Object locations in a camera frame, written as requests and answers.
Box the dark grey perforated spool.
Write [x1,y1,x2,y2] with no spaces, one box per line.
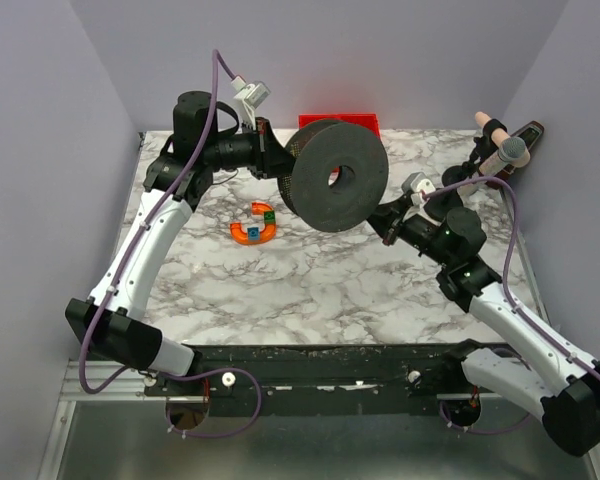
[277,119,389,233]

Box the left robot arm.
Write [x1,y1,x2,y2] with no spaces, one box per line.
[65,85,389,376]

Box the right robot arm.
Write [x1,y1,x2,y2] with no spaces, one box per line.
[368,195,600,457]

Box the black microphone stand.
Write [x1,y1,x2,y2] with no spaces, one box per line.
[424,119,507,222]

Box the orange curved toy track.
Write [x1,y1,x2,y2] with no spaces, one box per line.
[229,202,277,246]

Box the red plastic bin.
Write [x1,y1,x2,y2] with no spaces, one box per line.
[298,113,381,138]

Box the rhinestone microphone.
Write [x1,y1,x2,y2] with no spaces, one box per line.
[460,136,530,180]

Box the brown box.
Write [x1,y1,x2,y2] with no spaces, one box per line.
[479,121,545,181]

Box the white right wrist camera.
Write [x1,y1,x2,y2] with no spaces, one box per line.
[401,172,436,206]

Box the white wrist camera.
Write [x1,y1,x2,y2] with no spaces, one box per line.
[231,75,271,130]
[401,172,436,206]

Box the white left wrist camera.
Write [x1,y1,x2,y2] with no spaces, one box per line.
[231,75,271,130]

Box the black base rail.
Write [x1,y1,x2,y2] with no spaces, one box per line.
[145,340,482,425]

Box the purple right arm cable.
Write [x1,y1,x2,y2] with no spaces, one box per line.
[419,177,600,447]

